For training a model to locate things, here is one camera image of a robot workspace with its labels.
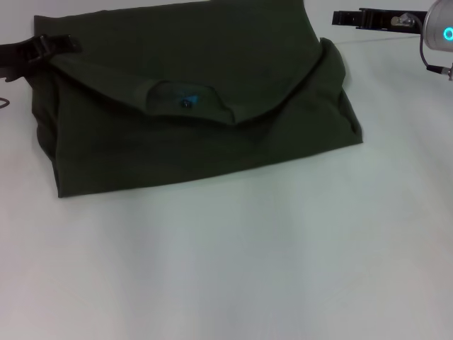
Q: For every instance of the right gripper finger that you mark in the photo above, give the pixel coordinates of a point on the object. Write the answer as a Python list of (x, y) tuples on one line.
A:
[(347, 17)]

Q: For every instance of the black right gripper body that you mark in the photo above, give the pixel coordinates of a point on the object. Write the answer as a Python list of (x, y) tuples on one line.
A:
[(393, 19)]

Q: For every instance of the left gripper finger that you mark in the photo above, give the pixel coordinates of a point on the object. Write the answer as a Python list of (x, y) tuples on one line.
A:
[(58, 44)]

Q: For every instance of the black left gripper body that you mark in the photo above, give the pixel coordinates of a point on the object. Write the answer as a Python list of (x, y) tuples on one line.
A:
[(17, 53)]

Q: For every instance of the dark green FREE T-shirt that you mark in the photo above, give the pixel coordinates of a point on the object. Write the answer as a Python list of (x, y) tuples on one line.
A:
[(177, 124)]

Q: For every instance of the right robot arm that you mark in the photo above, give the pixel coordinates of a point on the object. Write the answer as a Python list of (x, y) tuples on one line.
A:
[(440, 25)]

